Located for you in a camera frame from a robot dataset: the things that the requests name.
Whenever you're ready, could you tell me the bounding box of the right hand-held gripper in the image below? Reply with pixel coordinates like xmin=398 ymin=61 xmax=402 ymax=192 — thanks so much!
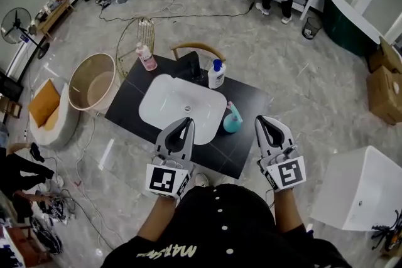
xmin=254 ymin=114 xmax=307 ymax=193

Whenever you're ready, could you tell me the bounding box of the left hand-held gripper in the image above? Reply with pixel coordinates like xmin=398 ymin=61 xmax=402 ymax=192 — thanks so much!
xmin=144 ymin=116 xmax=196 ymax=200

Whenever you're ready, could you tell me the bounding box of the person's left forearm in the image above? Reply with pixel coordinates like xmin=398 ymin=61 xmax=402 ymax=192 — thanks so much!
xmin=136 ymin=193 xmax=177 ymax=242

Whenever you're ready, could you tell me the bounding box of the person's right forearm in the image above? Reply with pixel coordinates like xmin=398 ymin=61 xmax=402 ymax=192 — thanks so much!
xmin=273 ymin=187 xmax=304 ymax=234

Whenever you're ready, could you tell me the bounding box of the white blue pump bottle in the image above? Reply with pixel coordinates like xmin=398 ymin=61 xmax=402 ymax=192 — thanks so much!
xmin=207 ymin=58 xmax=227 ymax=90

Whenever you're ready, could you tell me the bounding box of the white sink basin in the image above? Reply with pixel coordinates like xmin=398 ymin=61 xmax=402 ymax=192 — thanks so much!
xmin=138 ymin=73 xmax=228 ymax=146

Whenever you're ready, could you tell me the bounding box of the person's white shoe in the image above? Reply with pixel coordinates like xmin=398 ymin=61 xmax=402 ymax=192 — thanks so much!
xmin=194 ymin=173 xmax=210 ymax=189

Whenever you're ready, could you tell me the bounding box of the black faucet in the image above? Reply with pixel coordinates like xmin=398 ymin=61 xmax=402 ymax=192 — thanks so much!
xmin=184 ymin=55 xmax=202 ymax=82

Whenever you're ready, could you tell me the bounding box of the wooden chair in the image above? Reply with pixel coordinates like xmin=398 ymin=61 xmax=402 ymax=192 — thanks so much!
xmin=169 ymin=41 xmax=227 ymax=63

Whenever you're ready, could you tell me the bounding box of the white rectangular basin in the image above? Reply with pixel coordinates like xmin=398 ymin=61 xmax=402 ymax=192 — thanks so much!
xmin=308 ymin=144 xmax=402 ymax=232

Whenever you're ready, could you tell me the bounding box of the round wooden tub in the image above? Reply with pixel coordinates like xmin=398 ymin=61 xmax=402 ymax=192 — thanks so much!
xmin=67 ymin=53 xmax=117 ymax=112

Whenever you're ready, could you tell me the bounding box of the person's black shirt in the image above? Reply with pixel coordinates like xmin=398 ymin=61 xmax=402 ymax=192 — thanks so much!
xmin=100 ymin=183 xmax=353 ymax=268

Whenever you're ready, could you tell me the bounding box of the white chair orange cushion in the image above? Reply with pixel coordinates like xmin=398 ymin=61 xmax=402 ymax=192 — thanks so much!
xmin=28 ymin=77 xmax=81 ymax=149

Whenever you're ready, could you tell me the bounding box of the black mesh trash bin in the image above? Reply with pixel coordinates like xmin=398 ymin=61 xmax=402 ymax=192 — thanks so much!
xmin=301 ymin=16 xmax=323 ymax=41

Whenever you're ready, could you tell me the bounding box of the cardboard box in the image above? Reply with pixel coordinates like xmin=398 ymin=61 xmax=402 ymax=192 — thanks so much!
xmin=367 ymin=35 xmax=402 ymax=73
xmin=365 ymin=65 xmax=402 ymax=126

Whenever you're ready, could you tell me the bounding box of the green bathtub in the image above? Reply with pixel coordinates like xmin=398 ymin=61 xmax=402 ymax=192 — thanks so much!
xmin=323 ymin=0 xmax=383 ymax=58

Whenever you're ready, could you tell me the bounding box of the black orange stand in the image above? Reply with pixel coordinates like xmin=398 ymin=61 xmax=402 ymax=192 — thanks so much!
xmin=371 ymin=209 xmax=402 ymax=254

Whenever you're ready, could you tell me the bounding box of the wooden bench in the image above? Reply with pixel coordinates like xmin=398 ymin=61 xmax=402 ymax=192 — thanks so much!
xmin=36 ymin=0 xmax=77 ymax=39

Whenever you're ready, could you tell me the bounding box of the black standing fan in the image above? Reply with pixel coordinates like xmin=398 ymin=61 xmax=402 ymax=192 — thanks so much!
xmin=0 ymin=7 xmax=51 ymax=60

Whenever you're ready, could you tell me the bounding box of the white cable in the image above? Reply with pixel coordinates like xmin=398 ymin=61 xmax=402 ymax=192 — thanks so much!
xmin=74 ymin=112 xmax=117 ymax=249

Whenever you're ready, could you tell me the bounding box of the black floor cable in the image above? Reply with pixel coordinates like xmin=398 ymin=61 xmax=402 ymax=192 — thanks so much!
xmin=99 ymin=0 xmax=258 ymax=23

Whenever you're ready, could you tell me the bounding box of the pile of cabled equipment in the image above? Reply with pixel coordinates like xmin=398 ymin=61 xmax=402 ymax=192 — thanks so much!
xmin=36 ymin=188 xmax=77 ymax=225

